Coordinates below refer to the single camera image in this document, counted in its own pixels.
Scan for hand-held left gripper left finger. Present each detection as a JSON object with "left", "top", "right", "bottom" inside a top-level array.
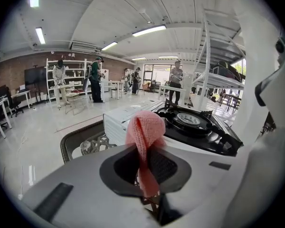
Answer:
[{"left": 21, "top": 143, "right": 162, "bottom": 228}]

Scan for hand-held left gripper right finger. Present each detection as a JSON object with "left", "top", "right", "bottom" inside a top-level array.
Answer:
[{"left": 147, "top": 137, "right": 251, "bottom": 223}]

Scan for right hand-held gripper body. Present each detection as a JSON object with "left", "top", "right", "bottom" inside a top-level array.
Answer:
[{"left": 228, "top": 37, "right": 285, "bottom": 223}]

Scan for white portable gas stove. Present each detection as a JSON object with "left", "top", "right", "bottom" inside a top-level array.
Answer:
[{"left": 103, "top": 100, "right": 244, "bottom": 157}]

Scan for pink knitted cloth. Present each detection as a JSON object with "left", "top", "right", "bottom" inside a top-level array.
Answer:
[{"left": 125, "top": 110, "right": 167, "bottom": 198}]

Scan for small white table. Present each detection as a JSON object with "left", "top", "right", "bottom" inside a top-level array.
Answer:
[
  {"left": 100, "top": 79, "right": 124, "bottom": 103},
  {"left": 158, "top": 84, "right": 187, "bottom": 105}
]

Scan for white staircase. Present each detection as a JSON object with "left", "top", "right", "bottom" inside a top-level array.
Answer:
[{"left": 191, "top": 0, "right": 279, "bottom": 149}]

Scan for white side desk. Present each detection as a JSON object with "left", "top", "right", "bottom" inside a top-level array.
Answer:
[{"left": 11, "top": 89, "right": 32, "bottom": 110}]

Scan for black monitor on stand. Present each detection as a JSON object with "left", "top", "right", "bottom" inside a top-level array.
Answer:
[{"left": 24, "top": 66, "right": 48, "bottom": 104}]

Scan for white open shelf rack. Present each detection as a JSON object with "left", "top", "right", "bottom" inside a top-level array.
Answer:
[{"left": 46, "top": 57, "right": 103, "bottom": 104}]

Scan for ceiling air conditioner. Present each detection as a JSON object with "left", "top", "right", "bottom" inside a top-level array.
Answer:
[{"left": 69, "top": 41, "right": 97, "bottom": 53}]

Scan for wire chair with cushion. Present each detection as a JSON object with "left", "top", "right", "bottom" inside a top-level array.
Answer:
[{"left": 65, "top": 88, "right": 91, "bottom": 116}]

